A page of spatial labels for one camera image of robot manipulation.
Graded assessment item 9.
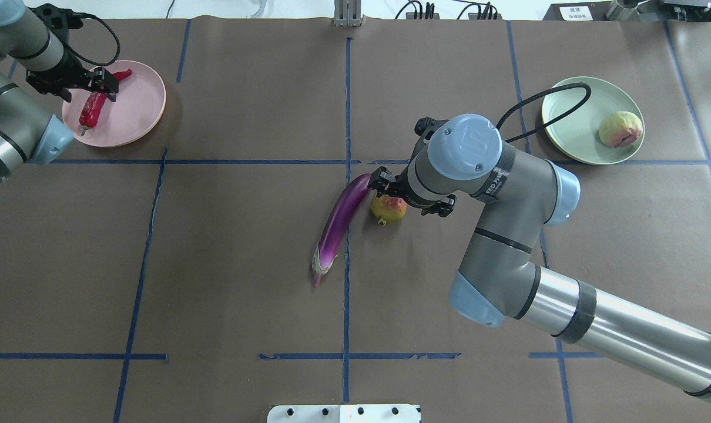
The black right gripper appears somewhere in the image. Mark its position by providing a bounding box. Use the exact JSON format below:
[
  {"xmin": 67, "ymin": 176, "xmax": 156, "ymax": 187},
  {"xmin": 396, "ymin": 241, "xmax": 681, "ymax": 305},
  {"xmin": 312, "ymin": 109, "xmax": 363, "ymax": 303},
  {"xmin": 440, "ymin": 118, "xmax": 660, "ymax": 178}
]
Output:
[{"xmin": 367, "ymin": 117, "xmax": 457, "ymax": 218}]

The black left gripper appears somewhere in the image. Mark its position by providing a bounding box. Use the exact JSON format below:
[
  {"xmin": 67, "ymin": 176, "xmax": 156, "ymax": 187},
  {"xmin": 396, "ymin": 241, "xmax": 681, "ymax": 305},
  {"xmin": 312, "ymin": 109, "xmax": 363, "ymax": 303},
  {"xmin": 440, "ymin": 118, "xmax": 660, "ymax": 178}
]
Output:
[{"xmin": 25, "ymin": 4, "xmax": 119, "ymax": 102}]

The red chili pepper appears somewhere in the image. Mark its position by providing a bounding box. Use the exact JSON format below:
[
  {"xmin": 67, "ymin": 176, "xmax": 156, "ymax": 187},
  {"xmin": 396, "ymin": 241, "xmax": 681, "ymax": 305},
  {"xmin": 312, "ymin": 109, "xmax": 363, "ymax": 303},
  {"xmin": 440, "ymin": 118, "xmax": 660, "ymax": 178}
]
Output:
[{"xmin": 79, "ymin": 93, "xmax": 108, "ymax": 136}]

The red yellow pomegranate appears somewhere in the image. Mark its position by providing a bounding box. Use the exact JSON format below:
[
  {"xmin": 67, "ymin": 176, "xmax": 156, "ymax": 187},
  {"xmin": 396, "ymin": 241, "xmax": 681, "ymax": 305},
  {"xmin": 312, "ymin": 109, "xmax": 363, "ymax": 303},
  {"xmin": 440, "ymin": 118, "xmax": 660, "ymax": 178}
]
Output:
[{"xmin": 370, "ymin": 194, "xmax": 408, "ymax": 227}]

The purple eggplant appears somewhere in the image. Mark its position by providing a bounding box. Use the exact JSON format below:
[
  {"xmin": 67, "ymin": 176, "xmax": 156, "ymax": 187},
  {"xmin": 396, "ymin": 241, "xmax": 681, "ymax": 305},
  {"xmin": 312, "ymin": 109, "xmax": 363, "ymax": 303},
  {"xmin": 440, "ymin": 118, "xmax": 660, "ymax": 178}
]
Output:
[{"xmin": 311, "ymin": 173, "xmax": 371, "ymax": 287}]

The green cabbage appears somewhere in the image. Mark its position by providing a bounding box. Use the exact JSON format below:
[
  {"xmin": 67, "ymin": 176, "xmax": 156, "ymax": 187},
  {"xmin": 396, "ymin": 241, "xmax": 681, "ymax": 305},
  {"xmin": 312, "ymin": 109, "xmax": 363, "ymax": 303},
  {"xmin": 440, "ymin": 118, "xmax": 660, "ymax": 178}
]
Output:
[{"xmin": 598, "ymin": 112, "xmax": 644, "ymax": 148}]

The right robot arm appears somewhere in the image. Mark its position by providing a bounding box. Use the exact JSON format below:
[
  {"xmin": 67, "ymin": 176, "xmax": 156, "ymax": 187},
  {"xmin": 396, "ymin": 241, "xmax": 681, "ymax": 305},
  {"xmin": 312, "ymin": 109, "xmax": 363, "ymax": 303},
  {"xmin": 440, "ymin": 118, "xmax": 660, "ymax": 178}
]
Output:
[{"xmin": 368, "ymin": 113, "xmax": 711, "ymax": 404}]

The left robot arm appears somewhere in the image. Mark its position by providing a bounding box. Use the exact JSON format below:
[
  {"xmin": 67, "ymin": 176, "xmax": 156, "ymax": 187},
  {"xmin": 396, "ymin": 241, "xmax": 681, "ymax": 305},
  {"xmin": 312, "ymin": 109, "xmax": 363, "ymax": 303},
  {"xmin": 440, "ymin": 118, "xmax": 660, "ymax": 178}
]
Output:
[{"xmin": 0, "ymin": 1, "xmax": 119, "ymax": 186}]

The pink plate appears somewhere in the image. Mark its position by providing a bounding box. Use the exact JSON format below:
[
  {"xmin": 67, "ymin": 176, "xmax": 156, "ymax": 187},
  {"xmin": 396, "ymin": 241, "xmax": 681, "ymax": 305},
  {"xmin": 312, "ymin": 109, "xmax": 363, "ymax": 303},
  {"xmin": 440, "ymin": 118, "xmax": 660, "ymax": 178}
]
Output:
[{"xmin": 62, "ymin": 60, "xmax": 166, "ymax": 147}]

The green plate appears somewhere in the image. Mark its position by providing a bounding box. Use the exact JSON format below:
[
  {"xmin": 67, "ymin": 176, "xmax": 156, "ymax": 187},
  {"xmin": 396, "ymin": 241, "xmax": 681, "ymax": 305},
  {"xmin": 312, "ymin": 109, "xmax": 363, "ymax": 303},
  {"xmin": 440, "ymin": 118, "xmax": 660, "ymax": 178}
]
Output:
[{"xmin": 541, "ymin": 76, "xmax": 646, "ymax": 165}]

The black power strip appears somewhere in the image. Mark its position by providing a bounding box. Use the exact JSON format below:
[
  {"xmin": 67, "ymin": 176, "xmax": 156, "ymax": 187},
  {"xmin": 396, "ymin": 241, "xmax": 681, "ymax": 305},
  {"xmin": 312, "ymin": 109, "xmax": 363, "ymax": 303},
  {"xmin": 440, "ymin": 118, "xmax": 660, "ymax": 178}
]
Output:
[{"xmin": 394, "ymin": 1, "xmax": 503, "ymax": 21}]

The labelled grey box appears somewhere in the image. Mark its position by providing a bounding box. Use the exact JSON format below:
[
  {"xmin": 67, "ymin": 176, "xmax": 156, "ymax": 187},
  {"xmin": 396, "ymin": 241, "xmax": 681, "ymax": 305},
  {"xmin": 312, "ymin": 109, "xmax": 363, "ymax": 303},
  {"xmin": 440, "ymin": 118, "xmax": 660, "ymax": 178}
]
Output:
[{"xmin": 542, "ymin": 1, "xmax": 611, "ymax": 22}]

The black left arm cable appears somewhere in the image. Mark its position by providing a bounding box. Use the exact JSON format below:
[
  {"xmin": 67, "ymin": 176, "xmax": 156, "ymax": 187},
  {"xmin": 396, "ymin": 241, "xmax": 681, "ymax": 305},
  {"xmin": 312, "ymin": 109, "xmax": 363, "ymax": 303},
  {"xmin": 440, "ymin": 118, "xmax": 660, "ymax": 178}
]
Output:
[{"xmin": 62, "ymin": 13, "xmax": 122, "ymax": 67}]

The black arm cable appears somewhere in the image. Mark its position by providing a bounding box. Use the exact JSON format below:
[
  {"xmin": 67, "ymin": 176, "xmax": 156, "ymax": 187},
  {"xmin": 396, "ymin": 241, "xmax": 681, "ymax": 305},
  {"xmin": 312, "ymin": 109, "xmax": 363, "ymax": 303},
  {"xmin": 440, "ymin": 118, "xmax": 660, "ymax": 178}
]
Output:
[
  {"xmin": 62, "ymin": 13, "xmax": 122, "ymax": 67},
  {"xmin": 495, "ymin": 83, "xmax": 592, "ymax": 145}
]

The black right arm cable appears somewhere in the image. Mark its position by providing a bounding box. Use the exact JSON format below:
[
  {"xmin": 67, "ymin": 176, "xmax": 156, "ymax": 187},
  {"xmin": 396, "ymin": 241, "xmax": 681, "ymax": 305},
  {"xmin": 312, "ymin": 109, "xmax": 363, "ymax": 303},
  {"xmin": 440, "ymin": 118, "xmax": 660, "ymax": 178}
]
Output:
[{"xmin": 495, "ymin": 83, "xmax": 592, "ymax": 145}]

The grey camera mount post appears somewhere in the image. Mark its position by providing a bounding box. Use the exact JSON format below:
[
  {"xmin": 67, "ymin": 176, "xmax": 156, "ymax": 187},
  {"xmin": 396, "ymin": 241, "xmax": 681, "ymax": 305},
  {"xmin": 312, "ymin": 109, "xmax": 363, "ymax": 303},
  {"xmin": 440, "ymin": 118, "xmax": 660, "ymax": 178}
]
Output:
[{"xmin": 333, "ymin": 0, "xmax": 363, "ymax": 28}]

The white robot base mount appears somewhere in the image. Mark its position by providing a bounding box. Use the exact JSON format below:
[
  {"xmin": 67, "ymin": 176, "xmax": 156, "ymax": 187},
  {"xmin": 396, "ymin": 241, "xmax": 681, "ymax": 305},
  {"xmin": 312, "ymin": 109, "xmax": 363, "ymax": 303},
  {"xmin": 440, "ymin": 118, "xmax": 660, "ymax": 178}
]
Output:
[{"xmin": 267, "ymin": 404, "xmax": 422, "ymax": 422}]

